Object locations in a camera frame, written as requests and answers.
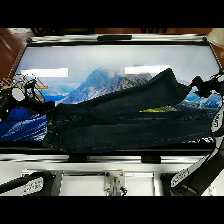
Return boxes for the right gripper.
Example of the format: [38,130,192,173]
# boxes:
[191,75,215,99]

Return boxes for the blue jeans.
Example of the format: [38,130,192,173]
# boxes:
[42,67,215,152]

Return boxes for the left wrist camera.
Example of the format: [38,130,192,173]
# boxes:
[24,77,38,101]

